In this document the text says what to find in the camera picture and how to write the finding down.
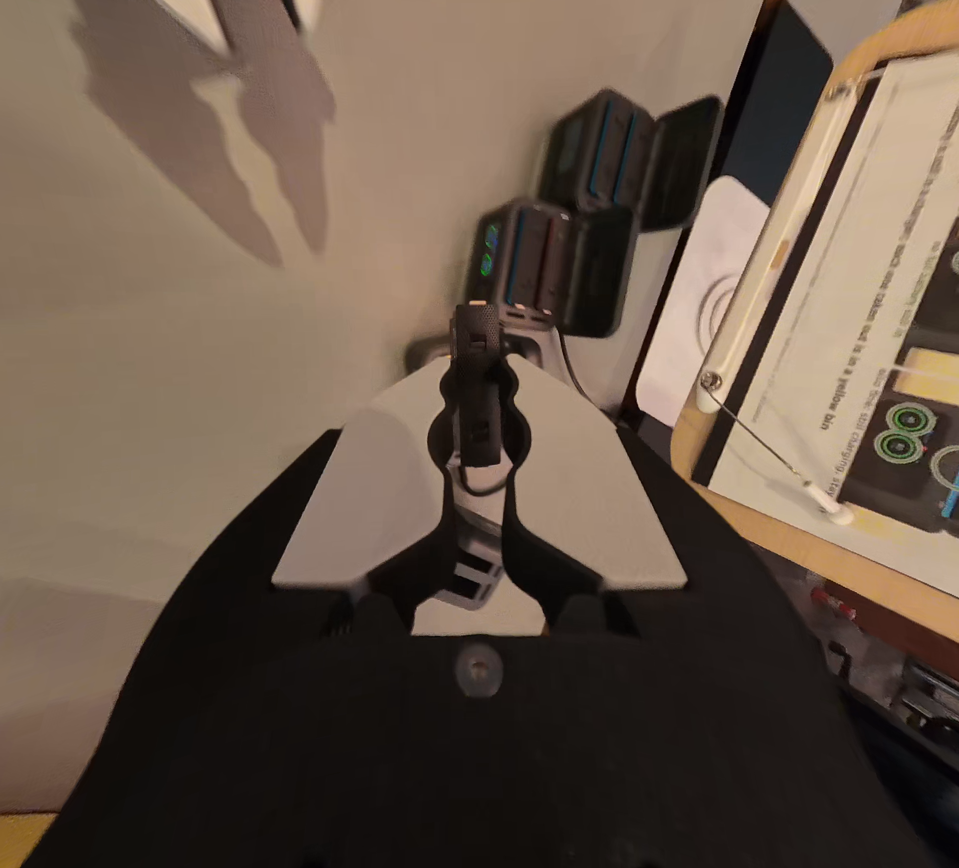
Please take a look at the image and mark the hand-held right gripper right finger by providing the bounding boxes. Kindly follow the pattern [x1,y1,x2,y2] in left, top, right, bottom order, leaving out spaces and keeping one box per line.
[504,359,692,593]

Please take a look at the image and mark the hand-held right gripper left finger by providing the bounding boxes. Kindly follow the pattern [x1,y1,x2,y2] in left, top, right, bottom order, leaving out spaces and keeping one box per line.
[270,359,460,593]

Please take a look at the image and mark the black battery charger case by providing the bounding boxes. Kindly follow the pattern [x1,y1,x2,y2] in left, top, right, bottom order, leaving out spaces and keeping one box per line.
[537,89,723,232]
[405,302,585,614]
[468,199,638,340]

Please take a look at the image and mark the black battery orange stripe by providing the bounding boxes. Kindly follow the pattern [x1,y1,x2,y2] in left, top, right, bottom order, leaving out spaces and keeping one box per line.
[540,209,582,327]
[446,302,504,464]

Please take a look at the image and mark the black battery blue stripe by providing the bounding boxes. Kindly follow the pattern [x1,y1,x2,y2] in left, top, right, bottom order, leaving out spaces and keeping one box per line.
[577,97,624,210]
[507,206,543,318]

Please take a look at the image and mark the white base mat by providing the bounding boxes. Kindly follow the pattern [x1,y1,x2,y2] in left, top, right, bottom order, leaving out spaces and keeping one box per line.
[636,176,774,427]

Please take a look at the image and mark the white clip bar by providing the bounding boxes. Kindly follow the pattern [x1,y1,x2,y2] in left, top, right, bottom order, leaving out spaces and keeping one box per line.
[697,71,878,415]

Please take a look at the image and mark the wooden instruction board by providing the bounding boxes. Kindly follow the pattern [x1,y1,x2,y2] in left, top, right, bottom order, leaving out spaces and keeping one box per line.
[670,0,959,644]

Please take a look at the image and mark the dark flat mat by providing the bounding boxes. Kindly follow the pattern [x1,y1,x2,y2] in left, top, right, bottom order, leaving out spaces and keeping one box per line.
[717,2,834,210]

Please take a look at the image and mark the black charging cable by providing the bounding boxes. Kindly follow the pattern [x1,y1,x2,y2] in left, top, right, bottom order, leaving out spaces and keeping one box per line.
[547,329,588,402]

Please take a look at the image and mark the thin grey cord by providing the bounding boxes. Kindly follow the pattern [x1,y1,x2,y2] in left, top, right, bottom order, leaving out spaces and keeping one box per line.
[705,377,855,524]

